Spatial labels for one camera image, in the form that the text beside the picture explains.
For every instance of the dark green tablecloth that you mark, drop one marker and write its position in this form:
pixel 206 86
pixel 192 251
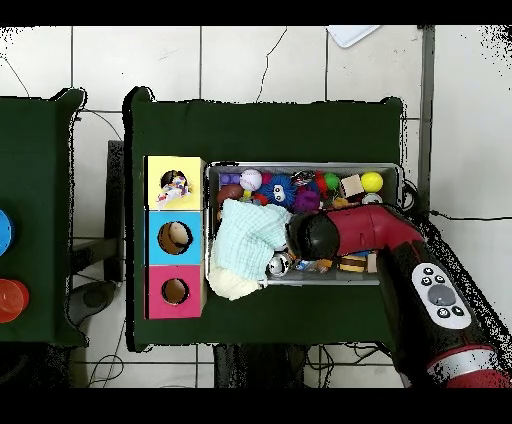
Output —
pixel 260 132
pixel 36 160

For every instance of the white toy baseball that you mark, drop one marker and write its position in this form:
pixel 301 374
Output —
pixel 251 179

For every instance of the toy burger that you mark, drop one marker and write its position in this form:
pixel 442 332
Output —
pixel 352 264

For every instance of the blue fuzzy toy with eyes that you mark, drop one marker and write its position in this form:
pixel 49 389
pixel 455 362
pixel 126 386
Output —
pixel 282 184

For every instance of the yellow ball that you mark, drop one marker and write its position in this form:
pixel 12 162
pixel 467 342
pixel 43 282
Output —
pixel 372 182

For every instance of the colourful dotted cloth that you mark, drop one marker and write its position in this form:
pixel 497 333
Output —
pixel 176 188

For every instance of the blue disc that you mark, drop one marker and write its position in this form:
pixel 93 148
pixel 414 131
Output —
pixel 4 232

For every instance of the purple spiky toy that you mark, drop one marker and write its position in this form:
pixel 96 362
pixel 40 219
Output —
pixel 306 202

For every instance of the grey floor rail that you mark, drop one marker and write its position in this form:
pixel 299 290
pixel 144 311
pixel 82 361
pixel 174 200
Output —
pixel 426 120

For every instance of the wooden box with three holes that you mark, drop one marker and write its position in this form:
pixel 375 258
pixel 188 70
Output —
pixel 160 272

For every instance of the red disc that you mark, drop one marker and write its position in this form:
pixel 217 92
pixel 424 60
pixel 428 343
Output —
pixel 12 300

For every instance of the silver drink can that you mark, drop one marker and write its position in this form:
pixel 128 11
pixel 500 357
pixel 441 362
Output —
pixel 372 198

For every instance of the brown toy football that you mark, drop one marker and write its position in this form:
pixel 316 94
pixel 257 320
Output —
pixel 230 194

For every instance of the cream waffle cloth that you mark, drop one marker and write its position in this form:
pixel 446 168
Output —
pixel 232 286

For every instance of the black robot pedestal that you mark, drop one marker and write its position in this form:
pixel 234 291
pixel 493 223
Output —
pixel 256 368

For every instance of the mint waffle cloth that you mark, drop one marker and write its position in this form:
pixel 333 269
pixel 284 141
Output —
pixel 252 236

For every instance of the white tray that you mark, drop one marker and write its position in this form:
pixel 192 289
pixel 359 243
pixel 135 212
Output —
pixel 350 34

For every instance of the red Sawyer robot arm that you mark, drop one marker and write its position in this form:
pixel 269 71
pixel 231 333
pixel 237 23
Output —
pixel 372 228

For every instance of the wooden block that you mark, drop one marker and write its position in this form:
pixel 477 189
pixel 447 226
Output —
pixel 352 184

